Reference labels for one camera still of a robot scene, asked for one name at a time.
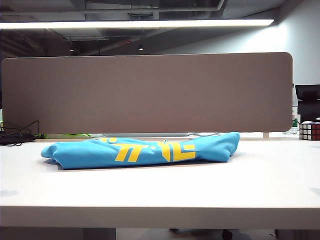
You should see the blue white patterned soccer jersey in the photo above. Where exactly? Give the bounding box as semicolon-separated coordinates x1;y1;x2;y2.
40;131;241;171

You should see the brown fabric desk divider panel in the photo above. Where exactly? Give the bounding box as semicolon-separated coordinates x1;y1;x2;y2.
0;51;294;135

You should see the long ceiling light strip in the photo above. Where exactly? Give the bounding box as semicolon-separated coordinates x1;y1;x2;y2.
0;19;275;31

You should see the clear bottle with green label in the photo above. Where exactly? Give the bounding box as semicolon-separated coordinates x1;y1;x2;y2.
290;99;301;136

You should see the black office chair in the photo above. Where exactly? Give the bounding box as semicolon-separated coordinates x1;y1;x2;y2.
294;84;320;124

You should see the rubik's cube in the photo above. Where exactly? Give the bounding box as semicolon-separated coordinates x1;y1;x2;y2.
298;120;320;142

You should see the black cable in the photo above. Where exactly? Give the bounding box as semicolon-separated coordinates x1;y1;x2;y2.
0;120;40;137

